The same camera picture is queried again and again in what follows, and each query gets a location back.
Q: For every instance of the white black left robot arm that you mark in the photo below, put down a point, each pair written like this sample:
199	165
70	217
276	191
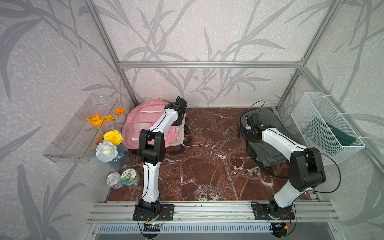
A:
152	150

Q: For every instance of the teal glass vase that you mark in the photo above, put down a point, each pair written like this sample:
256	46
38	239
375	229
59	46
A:
123	159

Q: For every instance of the controller circuit board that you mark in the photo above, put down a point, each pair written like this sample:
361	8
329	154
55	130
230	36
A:
279	230
153	226

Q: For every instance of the grey fabric backpack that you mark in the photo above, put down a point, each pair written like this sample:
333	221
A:
276	145

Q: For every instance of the small orange artificial flower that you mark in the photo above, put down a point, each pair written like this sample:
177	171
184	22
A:
119	111

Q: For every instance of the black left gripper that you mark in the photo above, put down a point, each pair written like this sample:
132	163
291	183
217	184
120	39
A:
180	123

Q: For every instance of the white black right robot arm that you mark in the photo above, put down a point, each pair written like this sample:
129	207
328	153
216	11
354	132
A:
305	173

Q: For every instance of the right controller circuit board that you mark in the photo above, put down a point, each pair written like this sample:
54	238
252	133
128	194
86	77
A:
279	230

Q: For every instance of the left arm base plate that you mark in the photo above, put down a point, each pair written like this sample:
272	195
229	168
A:
161	212

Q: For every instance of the green labelled tin can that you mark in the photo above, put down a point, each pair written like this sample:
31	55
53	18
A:
130	178

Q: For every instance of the orange artificial poppy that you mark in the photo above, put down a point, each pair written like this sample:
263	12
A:
96	120

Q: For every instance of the yellow artificial flower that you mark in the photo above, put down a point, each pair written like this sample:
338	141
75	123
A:
115	137

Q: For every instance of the white artificial rose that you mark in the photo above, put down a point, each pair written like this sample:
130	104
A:
106	152

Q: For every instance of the green book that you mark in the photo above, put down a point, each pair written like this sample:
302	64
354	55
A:
324	134

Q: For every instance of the silver tin can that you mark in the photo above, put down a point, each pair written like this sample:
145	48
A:
114	181

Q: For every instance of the aluminium mounting rail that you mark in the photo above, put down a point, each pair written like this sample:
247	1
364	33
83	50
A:
209	212

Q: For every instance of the left controller circuit board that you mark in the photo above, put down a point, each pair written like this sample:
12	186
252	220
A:
153	226

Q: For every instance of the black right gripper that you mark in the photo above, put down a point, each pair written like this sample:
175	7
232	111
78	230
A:
242	131

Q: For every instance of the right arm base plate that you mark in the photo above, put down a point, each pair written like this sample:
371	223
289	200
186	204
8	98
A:
267	211

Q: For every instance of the pink backpack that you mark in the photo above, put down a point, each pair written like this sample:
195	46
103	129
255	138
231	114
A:
144	116

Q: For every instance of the white wire mesh basket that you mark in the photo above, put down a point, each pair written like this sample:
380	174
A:
316	104

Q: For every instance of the clear plastic shelf tray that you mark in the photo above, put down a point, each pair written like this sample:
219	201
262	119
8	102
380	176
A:
77	142

